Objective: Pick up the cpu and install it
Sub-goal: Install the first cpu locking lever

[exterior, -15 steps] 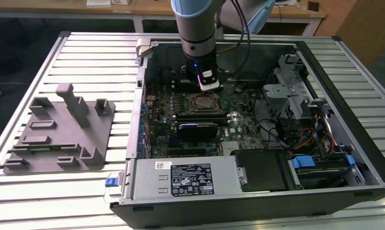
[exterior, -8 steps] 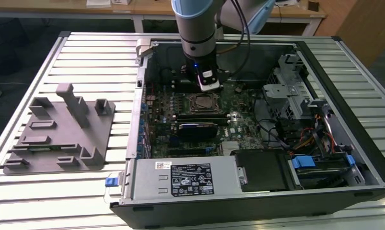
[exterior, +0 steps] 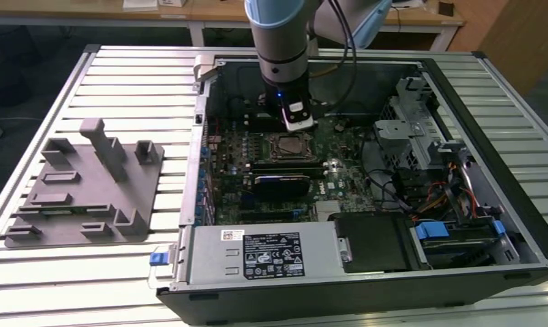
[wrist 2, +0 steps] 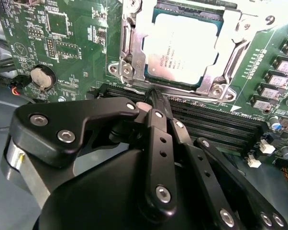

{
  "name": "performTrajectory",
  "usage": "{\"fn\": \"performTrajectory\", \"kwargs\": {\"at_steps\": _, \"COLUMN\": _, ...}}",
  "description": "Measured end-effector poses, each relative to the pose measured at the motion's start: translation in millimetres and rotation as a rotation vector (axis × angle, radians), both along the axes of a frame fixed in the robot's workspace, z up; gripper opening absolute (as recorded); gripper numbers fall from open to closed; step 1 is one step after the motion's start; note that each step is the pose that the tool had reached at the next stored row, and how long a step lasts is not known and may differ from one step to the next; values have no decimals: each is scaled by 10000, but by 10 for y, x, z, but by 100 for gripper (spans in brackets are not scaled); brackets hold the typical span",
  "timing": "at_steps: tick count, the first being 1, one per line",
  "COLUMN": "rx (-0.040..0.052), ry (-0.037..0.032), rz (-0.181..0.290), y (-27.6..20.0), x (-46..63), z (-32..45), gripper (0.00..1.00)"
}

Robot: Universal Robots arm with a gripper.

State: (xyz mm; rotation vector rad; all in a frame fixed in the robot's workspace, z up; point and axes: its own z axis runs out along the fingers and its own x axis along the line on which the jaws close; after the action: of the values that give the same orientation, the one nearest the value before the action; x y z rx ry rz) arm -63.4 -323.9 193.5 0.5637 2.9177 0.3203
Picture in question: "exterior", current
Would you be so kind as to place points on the silver CPU chip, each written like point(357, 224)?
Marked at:
point(290, 145)

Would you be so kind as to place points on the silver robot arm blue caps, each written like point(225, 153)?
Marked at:
point(278, 41)

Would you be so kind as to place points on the CPU socket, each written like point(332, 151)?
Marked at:
point(270, 158)

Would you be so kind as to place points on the grey case latch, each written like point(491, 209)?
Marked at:
point(205, 62)

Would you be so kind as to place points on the round coin battery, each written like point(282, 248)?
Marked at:
point(340, 126)

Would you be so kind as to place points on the black RAM slot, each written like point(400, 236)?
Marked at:
point(285, 164)
point(317, 175)
point(285, 168)
point(286, 172)

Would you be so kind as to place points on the green motherboard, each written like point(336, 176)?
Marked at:
point(230, 160)

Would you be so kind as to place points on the black graphics card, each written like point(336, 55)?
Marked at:
point(281, 190)

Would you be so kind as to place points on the perforated metal drive cage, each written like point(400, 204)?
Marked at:
point(398, 131)

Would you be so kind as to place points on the small white box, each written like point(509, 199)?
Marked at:
point(171, 2)

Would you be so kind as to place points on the black expansion slot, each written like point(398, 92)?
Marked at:
point(265, 215)

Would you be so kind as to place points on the silver finned heatsink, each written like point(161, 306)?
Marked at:
point(329, 211)

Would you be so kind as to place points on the wooden desk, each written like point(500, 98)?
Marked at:
point(420, 17)

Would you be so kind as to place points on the white cardboard box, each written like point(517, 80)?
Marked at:
point(139, 3)

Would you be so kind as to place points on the white QR code sticker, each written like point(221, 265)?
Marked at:
point(232, 235)

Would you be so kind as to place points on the small brown box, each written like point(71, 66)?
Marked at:
point(445, 8)

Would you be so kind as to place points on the black power supply label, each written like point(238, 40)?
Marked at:
point(272, 255)

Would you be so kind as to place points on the silver metal latch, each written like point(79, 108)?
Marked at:
point(345, 250)

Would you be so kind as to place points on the grey power supply unit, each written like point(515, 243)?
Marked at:
point(206, 252)

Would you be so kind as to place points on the black plastic cover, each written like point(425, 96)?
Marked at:
point(378, 242)

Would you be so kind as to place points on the grey plastic parts rack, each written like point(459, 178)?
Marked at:
point(97, 204)

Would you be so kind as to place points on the blue power supply latch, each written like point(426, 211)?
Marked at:
point(159, 259)

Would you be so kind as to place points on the wooden cabinet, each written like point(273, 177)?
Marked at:
point(520, 34)

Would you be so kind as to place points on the green RAM stick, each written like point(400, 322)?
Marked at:
point(65, 211)

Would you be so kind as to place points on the black hard disk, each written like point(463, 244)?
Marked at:
point(460, 250)

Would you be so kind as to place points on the black open PC case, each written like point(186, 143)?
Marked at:
point(301, 303)

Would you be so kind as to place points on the blue plastic clip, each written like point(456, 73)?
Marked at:
point(499, 227)

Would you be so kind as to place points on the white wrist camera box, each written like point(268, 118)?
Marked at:
point(301, 124)

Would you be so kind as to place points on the grey plastic bracket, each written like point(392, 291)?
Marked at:
point(447, 148)

